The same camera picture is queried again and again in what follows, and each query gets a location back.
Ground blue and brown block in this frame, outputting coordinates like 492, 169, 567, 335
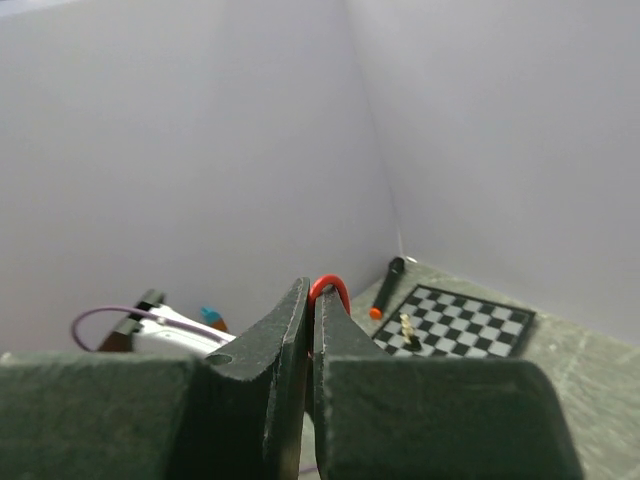
200, 307, 228, 332

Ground red cable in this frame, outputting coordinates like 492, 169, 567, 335
307, 273, 352, 316

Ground black marker orange cap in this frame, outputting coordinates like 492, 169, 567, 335
369, 257, 405, 320

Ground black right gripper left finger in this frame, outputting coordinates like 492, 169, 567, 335
1, 278, 310, 479

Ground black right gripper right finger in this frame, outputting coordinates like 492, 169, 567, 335
313, 289, 583, 479

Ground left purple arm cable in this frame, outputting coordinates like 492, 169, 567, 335
70, 305, 226, 351

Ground cream chess pieces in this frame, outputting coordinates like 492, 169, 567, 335
399, 313, 422, 352

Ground black and white chessboard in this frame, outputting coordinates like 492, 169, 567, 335
371, 285, 536, 358

